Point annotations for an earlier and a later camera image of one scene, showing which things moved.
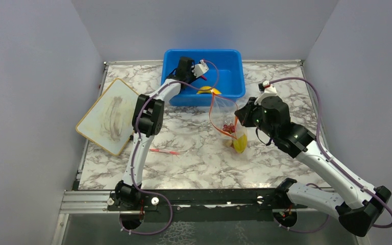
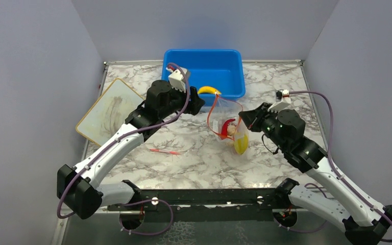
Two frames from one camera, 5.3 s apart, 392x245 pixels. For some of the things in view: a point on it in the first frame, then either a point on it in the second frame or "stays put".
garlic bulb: [227, 143] to [231, 129]
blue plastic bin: [226, 73] stays put
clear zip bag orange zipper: [223, 112] stays put
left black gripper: [192, 76] to [195, 102]
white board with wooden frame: [107, 121] stays put
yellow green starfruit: [240, 145] stays put
